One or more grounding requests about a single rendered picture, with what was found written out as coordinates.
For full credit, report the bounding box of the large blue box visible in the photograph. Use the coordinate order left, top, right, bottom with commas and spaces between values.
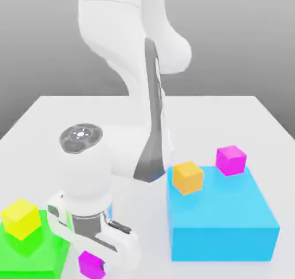
166, 165, 281, 263

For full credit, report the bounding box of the small yellow cube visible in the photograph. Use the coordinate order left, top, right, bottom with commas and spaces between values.
0, 198, 43, 241

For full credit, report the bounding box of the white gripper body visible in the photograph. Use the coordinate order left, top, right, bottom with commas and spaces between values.
48, 215, 142, 277

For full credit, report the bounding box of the small orange cube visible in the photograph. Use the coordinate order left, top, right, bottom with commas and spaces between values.
172, 161, 205, 196

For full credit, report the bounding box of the small magenta cube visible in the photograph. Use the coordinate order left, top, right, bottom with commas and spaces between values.
78, 250, 107, 279
215, 145, 248, 178

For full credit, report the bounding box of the large green box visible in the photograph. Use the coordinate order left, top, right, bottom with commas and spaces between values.
0, 209, 71, 279

